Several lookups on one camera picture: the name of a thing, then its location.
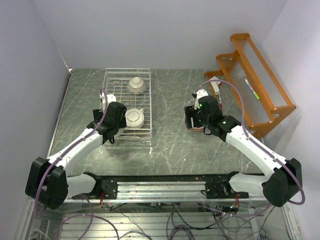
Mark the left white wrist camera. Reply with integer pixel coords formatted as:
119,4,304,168
99,92,117,111

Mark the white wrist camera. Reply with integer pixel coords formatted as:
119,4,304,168
99,92,117,111
192,88,209,108

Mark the aluminium mounting rail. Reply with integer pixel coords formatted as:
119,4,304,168
27,179,288,203

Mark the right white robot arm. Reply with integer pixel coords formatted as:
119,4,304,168
184,93,303,207

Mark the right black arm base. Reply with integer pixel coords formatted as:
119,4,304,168
199,171,249,199

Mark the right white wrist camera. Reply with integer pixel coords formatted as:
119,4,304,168
192,88,209,108

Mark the green tipped marker pen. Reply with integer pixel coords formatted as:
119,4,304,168
244,78,260,100

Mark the red marker pen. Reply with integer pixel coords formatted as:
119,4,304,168
215,92,223,110

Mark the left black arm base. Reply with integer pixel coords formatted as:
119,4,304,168
67,172,118,200

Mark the orange wooden shelf rack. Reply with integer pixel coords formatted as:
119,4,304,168
204,33,296,139

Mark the white handled soup bowl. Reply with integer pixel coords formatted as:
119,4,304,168
125,108,145,129

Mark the white red eraser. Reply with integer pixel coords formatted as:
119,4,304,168
210,76,222,95

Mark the white wire dish rack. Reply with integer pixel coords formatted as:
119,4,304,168
102,68,152,143

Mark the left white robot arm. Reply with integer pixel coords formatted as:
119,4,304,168
25,101,127,210

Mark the red patterned bowl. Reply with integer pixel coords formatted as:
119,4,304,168
184,120,204,133

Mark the beige patterned bowl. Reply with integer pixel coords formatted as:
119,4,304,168
127,76,147,95

